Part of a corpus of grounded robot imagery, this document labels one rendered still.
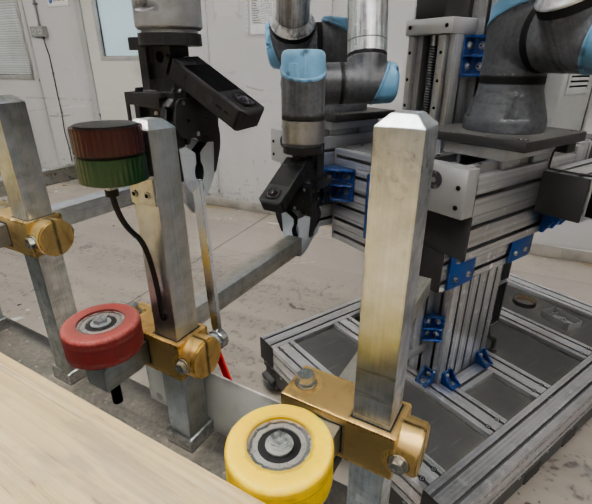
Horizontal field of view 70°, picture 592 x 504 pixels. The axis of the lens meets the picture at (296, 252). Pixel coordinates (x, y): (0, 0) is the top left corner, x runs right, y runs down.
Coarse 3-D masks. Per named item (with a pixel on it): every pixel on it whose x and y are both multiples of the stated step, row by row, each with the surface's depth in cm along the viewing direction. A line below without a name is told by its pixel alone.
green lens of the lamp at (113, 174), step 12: (144, 156) 38; (84, 168) 35; (96, 168) 35; (108, 168) 35; (120, 168) 36; (132, 168) 36; (144, 168) 38; (84, 180) 36; (96, 180) 36; (108, 180) 36; (120, 180) 36; (132, 180) 37; (144, 180) 38
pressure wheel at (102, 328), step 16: (112, 304) 48; (80, 320) 46; (96, 320) 45; (112, 320) 46; (128, 320) 45; (64, 336) 43; (80, 336) 43; (96, 336) 43; (112, 336) 43; (128, 336) 44; (64, 352) 44; (80, 352) 42; (96, 352) 42; (112, 352) 43; (128, 352) 44; (80, 368) 43; (96, 368) 43; (112, 400) 49
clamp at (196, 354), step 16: (144, 304) 55; (144, 320) 52; (144, 336) 50; (160, 336) 49; (192, 336) 49; (208, 336) 49; (160, 352) 49; (176, 352) 48; (192, 352) 47; (208, 352) 49; (160, 368) 50; (176, 368) 48; (192, 368) 47; (208, 368) 50
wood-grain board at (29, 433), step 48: (0, 384) 37; (48, 384) 37; (0, 432) 32; (48, 432) 32; (96, 432) 32; (0, 480) 29; (48, 480) 29; (96, 480) 29; (144, 480) 29; (192, 480) 29
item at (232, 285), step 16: (288, 240) 78; (256, 256) 72; (272, 256) 72; (288, 256) 76; (240, 272) 66; (256, 272) 68; (272, 272) 72; (224, 288) 61; (240, 288) 65; (224, 304) 62; (144, 352) 50; (112, 368) 46; (128, 368) 48; (96, 384) 47; (112, 384) 46
